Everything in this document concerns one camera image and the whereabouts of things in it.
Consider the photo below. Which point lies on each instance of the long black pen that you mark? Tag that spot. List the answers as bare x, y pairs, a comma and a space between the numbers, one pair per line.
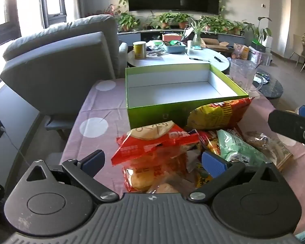
199, 59

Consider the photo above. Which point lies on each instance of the large-leaf plant in white pot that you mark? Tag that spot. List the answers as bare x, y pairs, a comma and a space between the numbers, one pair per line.
263, 31

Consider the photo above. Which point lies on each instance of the short black pen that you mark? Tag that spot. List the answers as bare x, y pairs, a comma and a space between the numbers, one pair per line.
218, 59

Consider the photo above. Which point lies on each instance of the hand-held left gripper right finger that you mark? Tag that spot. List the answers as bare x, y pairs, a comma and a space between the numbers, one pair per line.
213, 164

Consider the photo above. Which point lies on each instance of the green snack packet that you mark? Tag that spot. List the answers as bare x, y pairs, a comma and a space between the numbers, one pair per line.
236, 144

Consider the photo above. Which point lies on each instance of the yellow canister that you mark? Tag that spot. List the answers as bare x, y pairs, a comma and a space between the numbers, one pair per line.
139, 50

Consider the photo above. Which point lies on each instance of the teal fuzzy clothing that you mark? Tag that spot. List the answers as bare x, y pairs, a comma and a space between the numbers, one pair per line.
303, 237

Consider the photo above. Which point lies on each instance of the dark round table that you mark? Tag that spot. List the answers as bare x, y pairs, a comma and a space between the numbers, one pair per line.
273, 87

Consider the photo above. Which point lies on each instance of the white and pink bag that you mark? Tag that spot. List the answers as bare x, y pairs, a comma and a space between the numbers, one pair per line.
260, 57

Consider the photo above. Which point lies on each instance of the brown cardboard box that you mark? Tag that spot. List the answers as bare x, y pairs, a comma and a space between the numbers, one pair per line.
214, 44

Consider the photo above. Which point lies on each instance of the blue tray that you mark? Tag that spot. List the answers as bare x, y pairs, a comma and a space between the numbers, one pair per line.
174, 48

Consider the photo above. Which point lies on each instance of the yellow snack packet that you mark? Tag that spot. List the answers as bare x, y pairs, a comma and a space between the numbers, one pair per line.
202, 179

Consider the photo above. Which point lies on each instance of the orange bag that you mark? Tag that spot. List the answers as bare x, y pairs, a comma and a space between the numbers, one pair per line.
240, 52

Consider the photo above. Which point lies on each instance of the round white table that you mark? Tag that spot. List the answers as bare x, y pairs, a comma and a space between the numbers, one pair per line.
172, 60

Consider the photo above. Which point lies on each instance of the glass vase with green plant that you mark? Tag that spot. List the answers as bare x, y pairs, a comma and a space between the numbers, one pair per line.
196, 39

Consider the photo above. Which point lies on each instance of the grey television cabinet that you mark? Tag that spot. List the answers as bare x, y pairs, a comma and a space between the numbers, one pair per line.
139, 36

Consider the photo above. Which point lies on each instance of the clear glass pitcher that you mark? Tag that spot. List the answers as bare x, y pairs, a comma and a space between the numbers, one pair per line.
241, 75

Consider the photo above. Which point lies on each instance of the red box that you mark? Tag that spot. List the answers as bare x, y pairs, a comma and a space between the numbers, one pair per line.
171, 37

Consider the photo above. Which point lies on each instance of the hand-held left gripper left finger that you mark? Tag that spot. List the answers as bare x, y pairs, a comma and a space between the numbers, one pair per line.
92, 162

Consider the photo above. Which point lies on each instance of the white cup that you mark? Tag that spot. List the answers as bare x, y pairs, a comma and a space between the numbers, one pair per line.
189, 47

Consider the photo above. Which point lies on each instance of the row of potted plants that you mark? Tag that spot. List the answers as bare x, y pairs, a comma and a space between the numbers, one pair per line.
178, 19

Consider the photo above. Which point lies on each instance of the green cardboard box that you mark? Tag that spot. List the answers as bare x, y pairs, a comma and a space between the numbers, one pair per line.
167, 91

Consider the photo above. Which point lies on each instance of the yellow and red chips bag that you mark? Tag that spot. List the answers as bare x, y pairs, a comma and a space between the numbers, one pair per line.
213, 114

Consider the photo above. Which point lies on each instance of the grey sofa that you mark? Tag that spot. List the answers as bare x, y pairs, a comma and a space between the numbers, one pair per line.
58, 73

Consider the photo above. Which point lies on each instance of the brown pastry packet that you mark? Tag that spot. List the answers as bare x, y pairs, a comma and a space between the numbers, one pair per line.
266, 144

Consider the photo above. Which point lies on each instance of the red flower plant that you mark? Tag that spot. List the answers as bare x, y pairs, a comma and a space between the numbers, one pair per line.
109, 9

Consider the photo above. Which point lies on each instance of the red bread packet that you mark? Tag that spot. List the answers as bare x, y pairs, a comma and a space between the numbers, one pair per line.
152, 144

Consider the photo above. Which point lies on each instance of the pink dotted tablecloth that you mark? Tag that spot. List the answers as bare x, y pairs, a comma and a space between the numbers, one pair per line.
96, 109

